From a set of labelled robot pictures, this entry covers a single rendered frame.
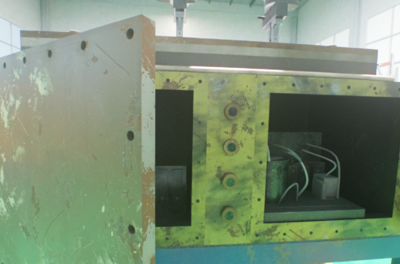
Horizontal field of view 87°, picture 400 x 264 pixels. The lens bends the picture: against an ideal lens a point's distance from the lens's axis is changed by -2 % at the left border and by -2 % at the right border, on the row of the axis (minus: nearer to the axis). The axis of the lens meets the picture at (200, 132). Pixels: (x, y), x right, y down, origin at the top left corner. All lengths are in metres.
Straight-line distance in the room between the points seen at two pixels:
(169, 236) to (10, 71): 0.63
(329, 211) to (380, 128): 0.40
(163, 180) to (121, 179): 0.62
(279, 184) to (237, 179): 0.21
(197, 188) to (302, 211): 0.39
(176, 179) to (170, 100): 0.52
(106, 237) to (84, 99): 0.21
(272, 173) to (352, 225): 0.35
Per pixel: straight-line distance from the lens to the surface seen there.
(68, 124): 0.42
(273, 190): 0.90
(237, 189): 0.76
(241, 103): 0.72
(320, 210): 0.94
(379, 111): 1.13
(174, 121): 1.28
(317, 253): 1.04
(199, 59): 0.79
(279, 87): 0.77
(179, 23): 0.88
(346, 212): 1.00
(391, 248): 1.24
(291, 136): 1.13
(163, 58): 0.79
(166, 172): 0.93
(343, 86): 0.89
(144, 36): 0.30
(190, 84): 0.70
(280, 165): 0.88
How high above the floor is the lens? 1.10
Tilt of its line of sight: 5 degrees down
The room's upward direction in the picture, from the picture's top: 1 degrees clockwise
